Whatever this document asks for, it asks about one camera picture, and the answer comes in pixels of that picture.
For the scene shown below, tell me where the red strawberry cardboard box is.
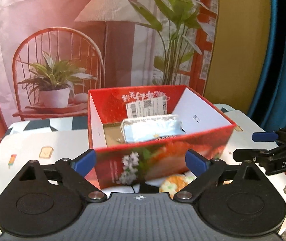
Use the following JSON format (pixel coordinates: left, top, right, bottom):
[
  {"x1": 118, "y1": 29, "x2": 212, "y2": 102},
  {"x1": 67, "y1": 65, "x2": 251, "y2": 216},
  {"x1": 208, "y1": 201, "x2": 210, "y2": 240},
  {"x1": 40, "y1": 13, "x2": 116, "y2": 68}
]
[{"x1": 86, "y1": 85, "x2": 235, "y2": 189}]

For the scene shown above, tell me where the orange floral cloth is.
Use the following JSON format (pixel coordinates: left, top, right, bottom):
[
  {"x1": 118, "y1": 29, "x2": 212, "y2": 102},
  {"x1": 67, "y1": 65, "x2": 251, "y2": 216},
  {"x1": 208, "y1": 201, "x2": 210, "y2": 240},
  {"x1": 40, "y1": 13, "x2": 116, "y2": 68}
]
[{"x1": 159, "y1": 175, "x2": 196, "y2": 196}]

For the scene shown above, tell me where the cartoon print tablecloth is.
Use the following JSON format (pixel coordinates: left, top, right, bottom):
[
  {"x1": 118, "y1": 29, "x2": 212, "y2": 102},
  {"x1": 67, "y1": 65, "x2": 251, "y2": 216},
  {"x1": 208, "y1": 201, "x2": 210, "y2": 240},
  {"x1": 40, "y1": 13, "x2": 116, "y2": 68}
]
[{"x1": 0, "y1": 104, "x2": 286, "y2": 240}]

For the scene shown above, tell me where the printed living room backdrop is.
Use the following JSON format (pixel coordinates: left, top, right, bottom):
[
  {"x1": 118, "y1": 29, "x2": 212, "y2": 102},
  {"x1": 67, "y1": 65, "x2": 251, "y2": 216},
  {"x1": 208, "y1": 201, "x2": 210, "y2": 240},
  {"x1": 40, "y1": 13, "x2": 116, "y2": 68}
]
[{"x1": 0, "y1": 0, "x2": 218, "y2": 142}]

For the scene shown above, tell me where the light blue face mask pack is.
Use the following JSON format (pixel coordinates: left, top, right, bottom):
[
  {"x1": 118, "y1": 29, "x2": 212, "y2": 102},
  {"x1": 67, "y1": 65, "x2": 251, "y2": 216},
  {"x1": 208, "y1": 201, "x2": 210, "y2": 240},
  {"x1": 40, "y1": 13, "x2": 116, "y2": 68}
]
[{"x1": 120, "y1": 114, "x2": 185, "y2": 143}]

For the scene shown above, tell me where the white shipping label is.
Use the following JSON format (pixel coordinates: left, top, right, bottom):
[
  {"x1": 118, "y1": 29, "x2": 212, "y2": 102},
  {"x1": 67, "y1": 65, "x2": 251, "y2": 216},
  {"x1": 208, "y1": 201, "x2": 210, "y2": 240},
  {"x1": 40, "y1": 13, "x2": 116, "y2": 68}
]
[{"x1": 126, "y1": 96, "x2": 167, "y2": 118}]

